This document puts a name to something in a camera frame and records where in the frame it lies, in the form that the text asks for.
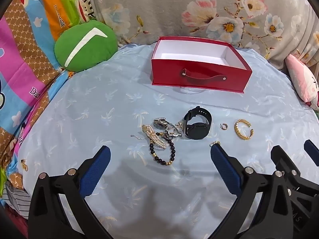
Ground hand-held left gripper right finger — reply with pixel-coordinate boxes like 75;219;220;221
210;144;293;239

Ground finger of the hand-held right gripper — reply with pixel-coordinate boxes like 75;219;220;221
303;140;319;166
271;146;301;180

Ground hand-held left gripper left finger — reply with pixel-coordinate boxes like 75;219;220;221
27;145;111;239

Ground red cardboard box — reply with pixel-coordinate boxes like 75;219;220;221
151;36;253;94

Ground black smartwatch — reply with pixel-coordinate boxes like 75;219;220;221
183;106;212;140

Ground light blue palm-print sheet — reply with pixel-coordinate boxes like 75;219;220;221
7;43;319;239

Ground pink plush pillow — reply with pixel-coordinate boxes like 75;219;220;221
285;53;319;110

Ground silver wristwatch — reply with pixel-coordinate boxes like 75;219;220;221
153;117;175;130

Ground striped cloth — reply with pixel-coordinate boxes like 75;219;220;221
4;179;32;220

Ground green round cushion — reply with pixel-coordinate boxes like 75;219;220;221
54;20;117;72

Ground colourful cartoon blanket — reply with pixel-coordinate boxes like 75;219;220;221
0;0;97;205

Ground grey floral quilt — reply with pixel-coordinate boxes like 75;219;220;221
91;0;319;71

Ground gold chain ring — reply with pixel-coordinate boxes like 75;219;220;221
234;119;254;140

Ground black bead bracelet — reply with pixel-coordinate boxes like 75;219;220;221
149;136;176;165

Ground pearl bracelet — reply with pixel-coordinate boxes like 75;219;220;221
142;124;166;150

